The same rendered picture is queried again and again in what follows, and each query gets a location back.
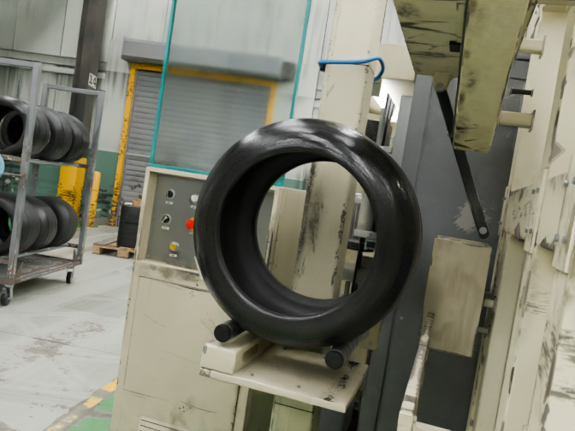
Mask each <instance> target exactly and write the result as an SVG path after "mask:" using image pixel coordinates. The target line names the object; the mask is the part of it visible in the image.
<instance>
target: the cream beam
mask: <svg viewBox="0 0 575 431"><path fill-rule="evenodd" d="M393 2H394V7H395V10H396V14H397V16H398V20H399V23H400V27H401V30H402V33H403V36H404V39H405V42H406V47H407V50H408V53H409V56H410V58H411V62H412V66H413V70H414V73H415V74H421V75H430V76H432V74H431V71H442V72H451V73H453V77H454V78H458V71H459V54H460V52H450V49H449V42H450V41H456V42H457V43H461V38H462V29H463V20H464V12H465V0H393ZM536 5H537V0H533V2H532V4H531V7H530V10H529V11H527V10H526V14H525V20H524V24H523V26H522V30H521V34H520V37H519V42H518V46H517V49H516V53H515V57H514V60H513V64H514V62H515V59H516V56H517V54H518V52H519V48H520V46H521V44H522V41H523V39H524V36H525V33H526V31H527V28H528V26H529V24H530V21H531V17H532V15H533V13H534V10H535V8H536ZM512 67H513V66H512Z"/></svg>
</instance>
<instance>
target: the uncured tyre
mask: <svg viewBox="0 0 575 431"><path fill-rule="evenodd" d="M311 162H336V163H338V164H340V165H341V166H342V167H343V168H344V169H346V170H347V171H348V172H349V173H350V174H351V175H352V176H353V177H354V178H355V179H356V180H357V182H358V183H359V184H360V185H361V186H362V188H363V189H364V191H365V194H366V195H367V197H368V199H369V201H370V205H371V208H372V210H373V213H374V216H375V221H376V249H375V254H374V257H373V261H372V264H371V266H370V269H369V272H368V274H367V276H366V277H365V279H364V281H363V282H362V284H361V285H360V286H359V288H358V289H357V290H356V291H355V292H352V293H350V294H348V295H346V296H343V297H339V298H327V299H322V298H310V297H307V296H304V295H301V294H298V293H296V292H294V291H292V290H291V289H289V288H287V287H286V286H284V285H283V284H282V283H281V282H280V281H279V280H278V279H277V278H276V277H275V276H274V275H273V274H272V273H271V272H270V270H269V268H268V267H267V265H266V263H265V261H264V259H263V257H262V254H261V252H260V249H259V246H258V236H257V224H258V214H259V211H260V208H261V205H262V202H263V201H264V198H265V196H266V194H267V193H268V191H269V190H270V188H271V187H272V186H273V185H274V184H275V183H276V182H277V181H278V180H279V179H280V178H281V177H282V176H283V175H284V174H286V173H287V172H289V171H290V170H292V169H294V168H297V167H298V166H301V165H304V164H307V163H311ZM422 238H423V227H422V217H421V212H420V208H419V204H418V199H417V197H416V194H415V191H414V190H413V188H412V184H411V182H410V181H409V179H408V178H407V176H406V174H405V173H404V171H403V170H402V168H401V167H400V166H399V164H398V163H397V162H396V161H395V160H394V159H393V158H392V157H391V156H390V155H389V154H388V153H387V152H386V151H385V150H384V149H382V148H381V147H380V146H379V145H377V144H376V143H375V142H374V141H372V140H371V139H369V138H368V137H366V136H365V135H363V134H362V133H360V132H358V131H356V130H355V129H352V128H350V127H348V126H345V125H343V124H340V123H337V122H334V121H328V120H323V119H316V118H296V119H289V120H284V121H278V122H274V123H271V124H269V125H267V126H264V127H261V128H259V129H258V130H255V131H254V132H252V133H249V134H247V135H246V136H245V137H244V138H242V139H240V140H239V141H238V142H236V143H235V144H234V145H232V146H231V147H230V148H229V149H228V150H227V151H226V152H225V153H224V154H223V155H222V157H221V158H220V159H219V160H218V161H217V163H216V164H215V166H214V167H213V169H212V170H211V171H210V173H209V175H208V177H207V179H206V180H205V183H204V185H203V187H202V190H201V192H200V194H199V199H198V202H197V206H196V210H195V216H194V223H193V242H194V250H195V255H196V259H197V262H198V265H199V269H200V272H201V275H202V278H203V280H204V282H205V284H206V286H207V288H208V290H209V292H210V294H211V296H212V297H213V298H214V299H215V301H216V302H217V304H218V305H219V306H220V307H221V309H222V310H223V311H224V312H225V313H226V314H227V315H228V316H229V317H230V318H231V319H232V320H233V321H234V322H236V323H237V324H238V325H239V326H241V327H242V328H244V329H245V330H246V331H248V332H249V333H251V334H253V335H255V336H257V337H259V338H260V339H264V340H267V341H269V342H271V343H274V344H278V345H284V346H289V347H295V348H321V347H327V346H332V345H338V344H340V343H343V342H346V341H349V340H350V339H354V338H356V337H358V336H360V335H361V334H363V333H365V332H366V331H368V330H369V329H371V328H372V327H374V326H375V325H376V324H378V323H379V322H380V321H381V320H382V319H383V318H384V317H385V316H386V315H387V314H388V313H389V312H390V311H391V310H392V309H393V307H394V306H395V304H396V303H397V302H398V300H399V299H400V297H401V295H402V294H403V292H404V291H405V290H406V288H407V286H408V285H409V283H410V281H411V279H412V277H413V275H414V272H415V270H416V267H417V265H418V259H419V256H420V252H421V246H422Z"/></svg>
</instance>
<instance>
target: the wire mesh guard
mask: <svg viewBox="0 0 575 431"><path fill-rule="evenodd" d="M434 316H435V314H434V313H430V312H428V315H427V317H426V321H425V324H424V329H423V332H422V335H421V339H420V341H419V345H418V350H417V354H416V357H415V360H414V363H413V366H412V372H411V374H410V378H409V381H408V384H407V388H406V393H405V396H404V399H403V402H402V406H401V408H400V414H399V420H398V428H397V431H412V422H413V418H414V417H415V416H416V417H417V418H418V408H419V403H420V398H421V392H422V387H423V382H424V373H425V368H426V363H427V357H428V352H429V349H428V345H429V341H430V334H431V329H432V325H433V321H434Z"/></svg>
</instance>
